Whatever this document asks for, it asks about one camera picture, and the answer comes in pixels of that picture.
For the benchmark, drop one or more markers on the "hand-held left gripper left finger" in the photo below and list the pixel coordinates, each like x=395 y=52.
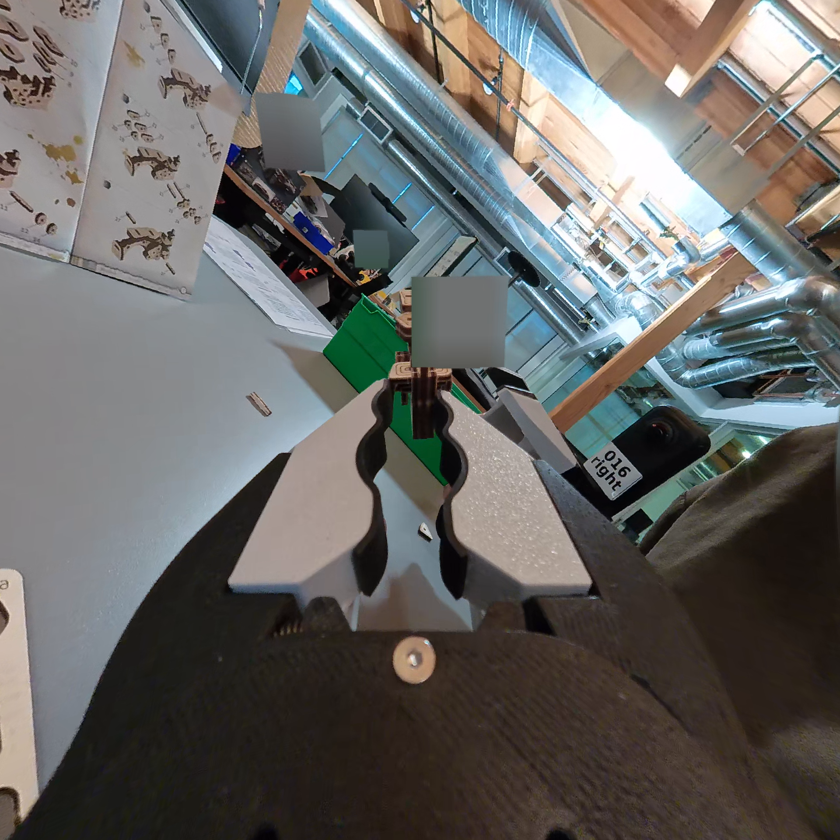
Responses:
x=308 y=512

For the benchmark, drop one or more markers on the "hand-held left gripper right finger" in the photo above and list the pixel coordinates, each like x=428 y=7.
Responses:
x=518 y=525

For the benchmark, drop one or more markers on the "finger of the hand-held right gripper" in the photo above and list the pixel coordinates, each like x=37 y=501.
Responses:
x=538 y=426

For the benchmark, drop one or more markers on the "triangular wooden piece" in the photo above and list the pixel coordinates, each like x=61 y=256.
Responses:
x=426 y=532

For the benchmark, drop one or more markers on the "wooden puzzle model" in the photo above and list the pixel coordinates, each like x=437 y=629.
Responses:
x=423 y=400

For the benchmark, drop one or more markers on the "grey desk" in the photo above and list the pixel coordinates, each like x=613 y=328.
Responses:
x=131 y=426

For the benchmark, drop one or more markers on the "slanted wooden beam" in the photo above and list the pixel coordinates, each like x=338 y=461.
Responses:
x=656 y=341

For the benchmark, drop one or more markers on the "small wooden strip piece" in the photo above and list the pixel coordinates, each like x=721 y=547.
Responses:
x=259 y=404

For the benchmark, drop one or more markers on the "black disc floor lamp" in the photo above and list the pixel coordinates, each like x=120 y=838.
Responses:
x=523 y=269

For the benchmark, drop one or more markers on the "green plastic bin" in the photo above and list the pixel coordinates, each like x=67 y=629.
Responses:
x=358 y=348

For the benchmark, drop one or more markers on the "person's olive shirt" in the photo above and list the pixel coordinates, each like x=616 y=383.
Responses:
x=754 y=623

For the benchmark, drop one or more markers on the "white paper sheet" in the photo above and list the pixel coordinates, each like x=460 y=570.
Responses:
x=262 y=282

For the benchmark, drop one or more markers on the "black monitor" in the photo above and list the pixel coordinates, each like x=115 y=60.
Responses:
x=374 y=210

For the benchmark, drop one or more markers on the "small blue storage bin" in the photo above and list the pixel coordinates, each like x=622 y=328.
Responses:
x=313 y=231

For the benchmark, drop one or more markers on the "silver ventilation ducts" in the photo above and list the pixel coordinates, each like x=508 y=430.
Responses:
x=459 y=151

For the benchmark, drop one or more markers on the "long background wooden table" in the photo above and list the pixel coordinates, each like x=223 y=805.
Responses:
x=275 y=210

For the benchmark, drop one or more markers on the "pale punched parts sheet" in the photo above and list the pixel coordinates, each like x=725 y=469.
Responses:
x=16 y=689

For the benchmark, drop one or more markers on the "assembly instruction booklet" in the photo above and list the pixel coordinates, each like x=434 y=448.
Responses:
x=131 y=131

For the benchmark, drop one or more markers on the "black display board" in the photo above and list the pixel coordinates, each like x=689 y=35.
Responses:
x=216 y=26

